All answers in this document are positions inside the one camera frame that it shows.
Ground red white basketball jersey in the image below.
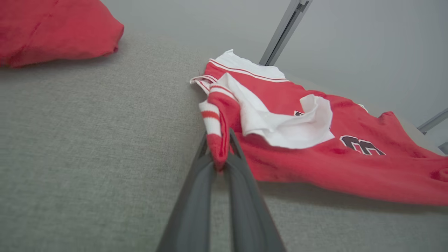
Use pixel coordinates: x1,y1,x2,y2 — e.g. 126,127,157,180
190,49,448,207

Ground grey partition post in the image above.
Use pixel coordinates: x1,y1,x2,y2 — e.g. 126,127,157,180
258,0,314,67

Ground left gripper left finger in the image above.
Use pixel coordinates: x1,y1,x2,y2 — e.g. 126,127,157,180
156,131,217,252

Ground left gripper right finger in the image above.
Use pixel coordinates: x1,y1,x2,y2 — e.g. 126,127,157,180
224,128,286,252

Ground red shorts with white trim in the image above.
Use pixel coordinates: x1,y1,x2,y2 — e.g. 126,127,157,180
0,0,125,69

